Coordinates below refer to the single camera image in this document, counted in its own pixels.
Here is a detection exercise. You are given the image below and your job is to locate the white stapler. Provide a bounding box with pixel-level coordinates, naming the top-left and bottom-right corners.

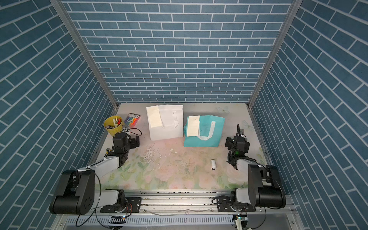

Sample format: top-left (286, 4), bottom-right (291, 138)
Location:
top-left (210, 159), bottom-right (217, 171)

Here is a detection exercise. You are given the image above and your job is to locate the teal paper bag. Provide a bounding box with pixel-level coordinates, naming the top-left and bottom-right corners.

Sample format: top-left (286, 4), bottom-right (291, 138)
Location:
top-left (184, 116), bottom-right (225, 147)

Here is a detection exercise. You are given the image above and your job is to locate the short white receipt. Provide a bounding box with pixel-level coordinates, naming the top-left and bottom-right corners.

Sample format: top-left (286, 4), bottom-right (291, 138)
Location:
top-left (186, 116), bottom-right (200, 137)

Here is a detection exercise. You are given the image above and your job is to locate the white paper bag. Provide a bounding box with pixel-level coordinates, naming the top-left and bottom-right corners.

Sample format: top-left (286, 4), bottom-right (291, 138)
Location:
top-left (148, 104), bottom-right (184, 141)

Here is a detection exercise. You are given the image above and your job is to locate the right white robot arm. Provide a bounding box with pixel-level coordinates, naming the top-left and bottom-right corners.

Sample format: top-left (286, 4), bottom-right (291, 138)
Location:
top-left (225, 134), bottom-right (286, 211)

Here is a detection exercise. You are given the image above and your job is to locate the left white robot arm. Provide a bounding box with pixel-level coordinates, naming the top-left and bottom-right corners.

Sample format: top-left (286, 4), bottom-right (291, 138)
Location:
top-left (49, 132), bottom-right (140, 215)

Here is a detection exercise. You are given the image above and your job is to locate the yellow pen cup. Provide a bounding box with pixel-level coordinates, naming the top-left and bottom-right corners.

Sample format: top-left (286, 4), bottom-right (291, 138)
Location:
top-left (103, 116), bottom-right (124, 137)

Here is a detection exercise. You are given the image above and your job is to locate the colourful sticky notes pack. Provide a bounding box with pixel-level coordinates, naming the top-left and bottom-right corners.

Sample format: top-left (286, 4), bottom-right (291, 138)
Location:
top-left (125, 113), bottom-right (141, 128)

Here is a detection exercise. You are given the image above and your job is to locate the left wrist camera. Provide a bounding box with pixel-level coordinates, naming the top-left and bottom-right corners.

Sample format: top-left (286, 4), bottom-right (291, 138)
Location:
top-left (128, 136), bottom-right (140, 149)

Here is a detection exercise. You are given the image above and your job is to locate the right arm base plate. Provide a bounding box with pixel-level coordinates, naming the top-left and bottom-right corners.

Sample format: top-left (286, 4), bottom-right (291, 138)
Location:
top-left (212, 195), bottom-right (256, 212)

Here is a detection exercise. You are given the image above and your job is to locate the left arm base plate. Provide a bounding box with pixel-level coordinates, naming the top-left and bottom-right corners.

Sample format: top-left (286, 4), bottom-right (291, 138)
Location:
top-left (100, 197), bottom-right (142, 214)

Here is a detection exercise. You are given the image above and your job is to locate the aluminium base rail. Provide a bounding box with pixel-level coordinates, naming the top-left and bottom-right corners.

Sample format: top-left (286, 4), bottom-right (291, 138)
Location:
top-left (51, 189), bottom-right (304, 230)

